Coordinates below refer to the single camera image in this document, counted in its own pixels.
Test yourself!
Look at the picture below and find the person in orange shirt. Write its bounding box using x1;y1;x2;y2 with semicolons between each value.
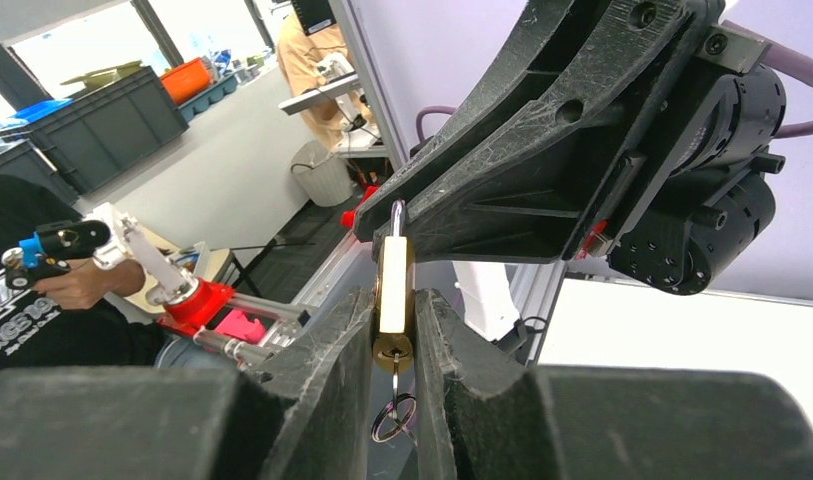
276;11;353;149

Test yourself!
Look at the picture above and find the orange container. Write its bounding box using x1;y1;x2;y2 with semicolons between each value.
159;58;213;106

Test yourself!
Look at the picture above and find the blue tray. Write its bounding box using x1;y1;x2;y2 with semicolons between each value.
178;76;239;122

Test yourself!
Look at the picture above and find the dark grey storage crate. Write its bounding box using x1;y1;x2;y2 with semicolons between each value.
14;67;188;194

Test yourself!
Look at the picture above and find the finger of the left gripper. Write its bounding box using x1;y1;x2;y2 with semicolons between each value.
352;0;692;244
392;99;643;263

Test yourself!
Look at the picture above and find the white waste bin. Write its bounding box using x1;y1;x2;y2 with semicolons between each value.
290;141;353;208

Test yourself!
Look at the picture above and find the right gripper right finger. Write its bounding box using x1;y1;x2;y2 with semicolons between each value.
414;289;813;479

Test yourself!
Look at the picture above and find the brass padlock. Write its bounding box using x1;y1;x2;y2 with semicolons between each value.
373;200;415;373

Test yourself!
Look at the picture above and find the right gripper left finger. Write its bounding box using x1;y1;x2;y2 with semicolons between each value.
0;288;374;479

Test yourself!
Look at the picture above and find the teleoperation leader arm handle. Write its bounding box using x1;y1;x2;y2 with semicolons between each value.
1;203;310;368

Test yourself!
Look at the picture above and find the person in black shirt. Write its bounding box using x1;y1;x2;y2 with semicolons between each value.
0;175;166;371

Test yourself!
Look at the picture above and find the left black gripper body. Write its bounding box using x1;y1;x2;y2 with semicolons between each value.
564;0;772;261

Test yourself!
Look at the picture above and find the operator hand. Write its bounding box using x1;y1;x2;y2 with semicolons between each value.
33;259;146;310

